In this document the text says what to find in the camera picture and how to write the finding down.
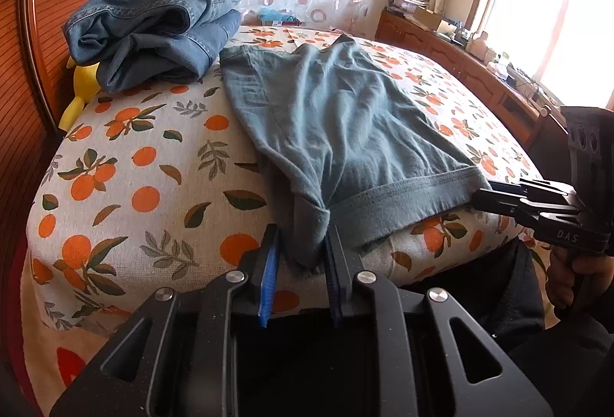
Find person's right hand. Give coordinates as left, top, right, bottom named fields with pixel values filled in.
left=547, top=248, right=614, bottom=313

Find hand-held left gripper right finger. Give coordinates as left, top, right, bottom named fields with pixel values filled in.
left=324, top=225, right=553, bottom=417

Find orange fruit print bedsheet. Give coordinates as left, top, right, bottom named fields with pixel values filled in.
left=26, top=24, right=544, bottom=337

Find wooden cabinet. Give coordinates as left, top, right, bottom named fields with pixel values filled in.
left=374, top=9, right=568, bottom=150

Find wooden headboard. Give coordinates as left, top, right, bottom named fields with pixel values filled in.
left=0, top=0, right=138, bottom=228

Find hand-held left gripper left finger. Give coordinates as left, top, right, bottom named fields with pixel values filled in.
left=50, top=222, right=284, bottom=417

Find cardboard box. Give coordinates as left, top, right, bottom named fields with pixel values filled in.
left=413, top=7, right=457, bottom=33

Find person's dark clothing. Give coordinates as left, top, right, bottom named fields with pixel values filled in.
left=393, top=238, right=614, bottom=417

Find white containers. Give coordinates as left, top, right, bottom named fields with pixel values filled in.
left=467, top=30, right=500, bottom=63

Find stack of papers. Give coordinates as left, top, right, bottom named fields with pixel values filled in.
left=386, top=0, right=431, bottom=13

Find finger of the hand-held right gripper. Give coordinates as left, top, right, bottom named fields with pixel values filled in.
left=472, top=188, right=540, bottom=228
left=489, top=179, right=576, bottom=202

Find folded blue denim jeans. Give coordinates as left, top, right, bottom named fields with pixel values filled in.
left=64, top=0, right=243, bottom=94

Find grey-blue pants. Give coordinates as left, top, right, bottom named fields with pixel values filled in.
left=220, top=34, right=491, bottom=270

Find yellow plush toy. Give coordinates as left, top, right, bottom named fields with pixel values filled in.
left=58, top=58, right=104, bottom=131

